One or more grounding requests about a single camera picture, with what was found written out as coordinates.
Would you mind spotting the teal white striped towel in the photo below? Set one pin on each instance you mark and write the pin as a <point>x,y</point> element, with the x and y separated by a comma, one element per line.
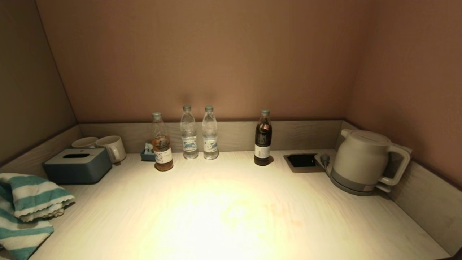
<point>32,196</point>

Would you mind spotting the clear water bottle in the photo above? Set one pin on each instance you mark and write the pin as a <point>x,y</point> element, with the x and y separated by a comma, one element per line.
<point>189,144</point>
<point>210,144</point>

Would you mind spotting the dark drink bottle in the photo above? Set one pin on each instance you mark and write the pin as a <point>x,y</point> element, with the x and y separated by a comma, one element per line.
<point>262,148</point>

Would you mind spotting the amber tea bottle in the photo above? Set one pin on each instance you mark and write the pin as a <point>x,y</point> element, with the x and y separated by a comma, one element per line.
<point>162,151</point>

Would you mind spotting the recessed black power socket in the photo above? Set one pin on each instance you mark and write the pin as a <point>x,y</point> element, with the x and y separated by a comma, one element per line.
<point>302,160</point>

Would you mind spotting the small blue sachet tray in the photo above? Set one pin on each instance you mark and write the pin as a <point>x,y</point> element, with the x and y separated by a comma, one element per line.
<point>147,156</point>

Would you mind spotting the grey power plug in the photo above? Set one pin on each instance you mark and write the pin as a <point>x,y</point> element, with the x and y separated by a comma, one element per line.
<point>325,159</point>

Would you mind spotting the white ceramic mug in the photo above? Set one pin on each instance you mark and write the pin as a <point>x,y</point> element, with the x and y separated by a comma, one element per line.
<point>83,142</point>
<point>110,146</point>

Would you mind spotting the grey kettle base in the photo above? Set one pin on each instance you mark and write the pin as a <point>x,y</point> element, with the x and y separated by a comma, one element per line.
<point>346,184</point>

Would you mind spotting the cream electric kettle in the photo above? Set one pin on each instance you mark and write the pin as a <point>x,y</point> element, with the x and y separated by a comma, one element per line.
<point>361,155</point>

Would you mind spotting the grey tissue box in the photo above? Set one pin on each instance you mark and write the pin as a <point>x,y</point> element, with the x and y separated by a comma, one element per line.
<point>77,168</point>

